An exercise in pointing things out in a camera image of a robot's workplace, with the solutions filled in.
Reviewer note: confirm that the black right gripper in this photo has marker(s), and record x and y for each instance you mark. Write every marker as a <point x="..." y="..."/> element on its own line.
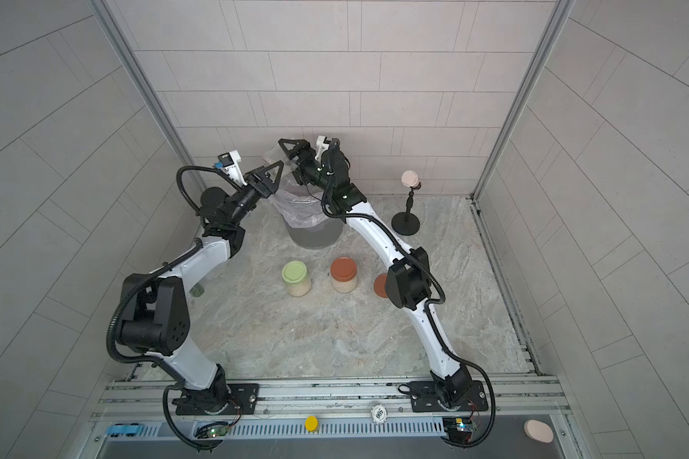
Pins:
<point x="307" y="177"/>

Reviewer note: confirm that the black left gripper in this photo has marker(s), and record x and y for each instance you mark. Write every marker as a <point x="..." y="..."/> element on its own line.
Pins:
<point x="257" y="184"/>

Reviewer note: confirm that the red jar lid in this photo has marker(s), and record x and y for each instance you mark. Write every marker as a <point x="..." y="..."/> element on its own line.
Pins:
<point x="379" y="286"/>

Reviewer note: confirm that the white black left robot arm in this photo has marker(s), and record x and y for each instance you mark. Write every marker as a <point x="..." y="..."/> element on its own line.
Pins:
<point x="151" y="323"/>

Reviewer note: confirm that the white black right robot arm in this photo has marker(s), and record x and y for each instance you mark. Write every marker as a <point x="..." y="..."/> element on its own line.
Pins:
<point x="409" y="284"/>

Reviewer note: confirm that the green lidded rice jar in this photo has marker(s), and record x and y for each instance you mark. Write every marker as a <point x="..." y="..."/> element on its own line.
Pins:
<point x="296" y="278"/>

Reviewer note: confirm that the red lidded rice jar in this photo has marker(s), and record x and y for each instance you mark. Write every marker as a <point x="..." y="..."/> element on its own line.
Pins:
<point x="343" y="273"/>

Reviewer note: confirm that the clear plastic bin liner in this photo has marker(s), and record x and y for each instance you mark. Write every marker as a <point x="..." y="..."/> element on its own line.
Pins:
<point x="300" y="206"/>

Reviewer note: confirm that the metal mesh waste bin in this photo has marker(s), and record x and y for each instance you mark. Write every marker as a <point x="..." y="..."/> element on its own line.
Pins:
<point x="314" y="240"/>

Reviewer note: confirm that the small green can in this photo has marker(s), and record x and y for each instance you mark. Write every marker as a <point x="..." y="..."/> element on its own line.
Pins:
<point x="197" y="291"/>

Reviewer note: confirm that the black microphone stand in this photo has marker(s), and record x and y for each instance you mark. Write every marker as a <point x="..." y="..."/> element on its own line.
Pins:
<point x="406" y="223"/>

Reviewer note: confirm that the aluminium corner profile left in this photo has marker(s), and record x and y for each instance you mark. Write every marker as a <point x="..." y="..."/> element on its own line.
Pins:
<point x="121" y="47"/>

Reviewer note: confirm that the aluminium corner profile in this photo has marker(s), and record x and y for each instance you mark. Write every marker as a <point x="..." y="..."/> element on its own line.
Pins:
<point x="557" y="19"/>
<point x="121" y="47"/>

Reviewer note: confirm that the yellow round button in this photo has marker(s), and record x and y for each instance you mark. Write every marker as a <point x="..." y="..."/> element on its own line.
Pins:
<point x="311" y="424"/>

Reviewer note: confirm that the left circuit board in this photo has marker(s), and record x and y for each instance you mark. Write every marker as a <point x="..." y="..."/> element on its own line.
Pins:
<point x="215" y="430"/>

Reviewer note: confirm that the circuit board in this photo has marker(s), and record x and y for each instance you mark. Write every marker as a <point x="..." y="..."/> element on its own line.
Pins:
<point x="459" y="431"/>
<point x="215" y="430"/>

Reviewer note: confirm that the aluminium corner profile right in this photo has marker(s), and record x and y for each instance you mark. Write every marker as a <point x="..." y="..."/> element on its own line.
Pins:
<point x="557" y="19"/>

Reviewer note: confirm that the right circuit board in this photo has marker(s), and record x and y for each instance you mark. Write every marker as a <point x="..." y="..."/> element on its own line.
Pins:
<point x="459" y="431"/>

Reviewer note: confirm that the pink round pad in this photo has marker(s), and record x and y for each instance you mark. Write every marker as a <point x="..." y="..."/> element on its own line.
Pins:
<point x="539" y="431"/>

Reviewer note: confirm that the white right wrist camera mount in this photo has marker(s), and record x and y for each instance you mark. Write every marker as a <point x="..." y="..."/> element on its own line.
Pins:
<point x="321" y="146"/>

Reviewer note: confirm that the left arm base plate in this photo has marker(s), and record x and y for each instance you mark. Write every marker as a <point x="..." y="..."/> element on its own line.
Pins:
<point x="235" y="400"/>

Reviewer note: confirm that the aluminium rail frame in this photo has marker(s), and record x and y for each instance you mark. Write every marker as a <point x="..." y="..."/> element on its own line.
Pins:
<point x="132" y="411"/>

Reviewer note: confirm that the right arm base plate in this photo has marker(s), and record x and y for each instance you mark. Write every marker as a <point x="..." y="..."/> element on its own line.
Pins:
<point x="427" y="396"/>

